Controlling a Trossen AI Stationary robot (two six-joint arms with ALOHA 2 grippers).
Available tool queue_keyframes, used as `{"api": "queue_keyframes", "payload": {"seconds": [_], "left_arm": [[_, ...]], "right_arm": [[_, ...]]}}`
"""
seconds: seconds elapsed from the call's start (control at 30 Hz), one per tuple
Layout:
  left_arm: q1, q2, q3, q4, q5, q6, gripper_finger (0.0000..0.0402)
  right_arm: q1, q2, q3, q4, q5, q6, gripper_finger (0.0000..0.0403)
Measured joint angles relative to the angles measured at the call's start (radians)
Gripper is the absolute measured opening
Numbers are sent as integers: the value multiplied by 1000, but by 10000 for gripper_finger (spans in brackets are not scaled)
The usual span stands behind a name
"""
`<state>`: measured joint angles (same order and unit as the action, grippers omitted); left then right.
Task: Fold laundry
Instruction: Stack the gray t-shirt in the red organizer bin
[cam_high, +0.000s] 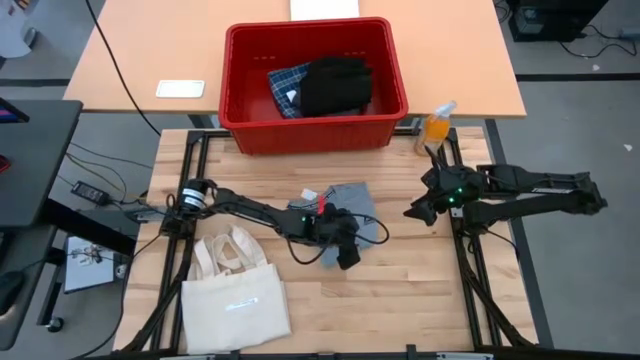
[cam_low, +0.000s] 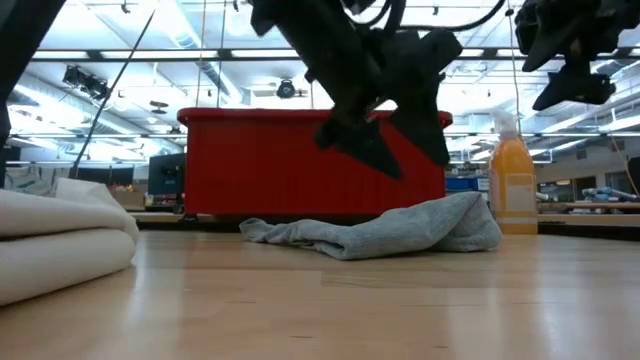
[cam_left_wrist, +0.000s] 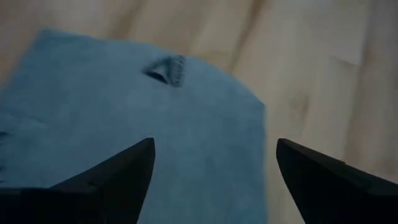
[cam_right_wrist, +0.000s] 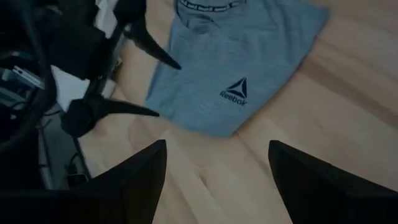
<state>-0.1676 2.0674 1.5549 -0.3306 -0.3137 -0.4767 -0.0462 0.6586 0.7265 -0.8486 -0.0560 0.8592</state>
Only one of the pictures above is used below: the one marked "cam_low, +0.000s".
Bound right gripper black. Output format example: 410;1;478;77
514;0;640;112

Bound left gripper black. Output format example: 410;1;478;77
248;0;464;182

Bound light grey garment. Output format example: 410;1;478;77
239;191;504;262

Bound red plastic laundry bin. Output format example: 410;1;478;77
177;107;454;217

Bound blue crate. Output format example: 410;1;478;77
444;174;490;193

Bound black ceiling dome fixture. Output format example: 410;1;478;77
276;78;297;100

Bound orange spray bottle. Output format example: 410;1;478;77
488;110;539;235

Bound blue grey machine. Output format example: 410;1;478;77
582;186;639;202

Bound black monitor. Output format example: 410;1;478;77
147;152;186;197

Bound brown cardboard box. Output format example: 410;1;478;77
107;185;147;211

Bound black ceiling spotlight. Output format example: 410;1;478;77
62;64;110;101

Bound white canvas tote bag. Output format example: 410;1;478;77
0;177;141;307

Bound black aluminium table frame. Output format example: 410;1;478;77
130;218;640;240

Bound long black cable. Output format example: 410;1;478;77
69;9;157;179

